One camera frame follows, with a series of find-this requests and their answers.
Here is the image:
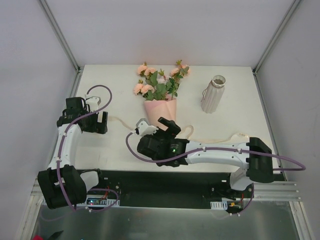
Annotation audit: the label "pink paper wrapping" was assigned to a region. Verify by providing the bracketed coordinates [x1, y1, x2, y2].
[143, 98, 177, 130]

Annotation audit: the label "pink flowers with green leaves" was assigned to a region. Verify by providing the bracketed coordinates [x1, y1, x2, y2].
[133, 59, 191, 101]

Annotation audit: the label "cream ribbon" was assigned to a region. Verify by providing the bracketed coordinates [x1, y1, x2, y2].
[108, 115, 251, 145]

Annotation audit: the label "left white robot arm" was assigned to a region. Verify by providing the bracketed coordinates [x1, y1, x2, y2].
[37, 94, 108, 209]

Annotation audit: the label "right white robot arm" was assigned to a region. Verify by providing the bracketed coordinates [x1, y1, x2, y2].
[135, 117, 274, 198]

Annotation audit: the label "white ribbed ceramic vase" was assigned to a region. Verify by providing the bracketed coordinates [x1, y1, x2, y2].
[201, 75, 226, 114]

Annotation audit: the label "red object at bottom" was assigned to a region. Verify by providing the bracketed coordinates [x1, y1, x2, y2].
[32, 235, 44, 240]

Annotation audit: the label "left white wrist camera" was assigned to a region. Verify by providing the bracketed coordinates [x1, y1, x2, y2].
[84, 94, 101, 113]

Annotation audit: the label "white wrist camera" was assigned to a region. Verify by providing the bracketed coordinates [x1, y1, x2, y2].
[135, 118, 158, 137]
[84, 94, 101, 113]

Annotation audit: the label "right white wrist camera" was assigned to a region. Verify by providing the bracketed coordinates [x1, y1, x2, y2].
[135, 118, 158, 137]

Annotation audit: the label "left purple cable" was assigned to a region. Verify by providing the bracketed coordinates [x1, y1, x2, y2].
[56, 84, 113, 213]

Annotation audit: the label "purple cable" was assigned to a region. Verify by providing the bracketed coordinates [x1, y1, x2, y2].
[56, 84, 113, 213]
[124, 131, 306, 173]

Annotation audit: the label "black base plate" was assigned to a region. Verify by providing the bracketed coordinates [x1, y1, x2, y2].
[89, 170, 261, 209]

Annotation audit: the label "left white cable duct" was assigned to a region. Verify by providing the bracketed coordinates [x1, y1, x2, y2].
[41, 196, 121, 208]

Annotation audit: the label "white cable duct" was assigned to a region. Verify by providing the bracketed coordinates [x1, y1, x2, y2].
[210, 200, 244, 211]
[41, 196, 121, 208]

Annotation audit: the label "right white cable duct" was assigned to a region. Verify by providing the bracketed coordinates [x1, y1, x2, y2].
[210, 200, 244, 211]

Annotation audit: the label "aluminium front rail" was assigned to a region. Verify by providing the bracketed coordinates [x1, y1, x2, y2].
[31, 174, 303, 201]

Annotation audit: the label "left aluminium frame post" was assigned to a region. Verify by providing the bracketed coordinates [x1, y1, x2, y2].
[37, 0, 81, 73]

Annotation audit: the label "aluminium frame post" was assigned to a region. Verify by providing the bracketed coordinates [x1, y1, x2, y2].
[252, 0, 303, 76]
[37, 0, 81, 73]

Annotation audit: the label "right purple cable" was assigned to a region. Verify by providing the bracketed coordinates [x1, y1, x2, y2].
[124, 131, 306, 173]

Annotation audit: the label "right aluminium frame post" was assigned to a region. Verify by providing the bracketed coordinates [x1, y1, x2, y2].
[252, 0, 303, 76]

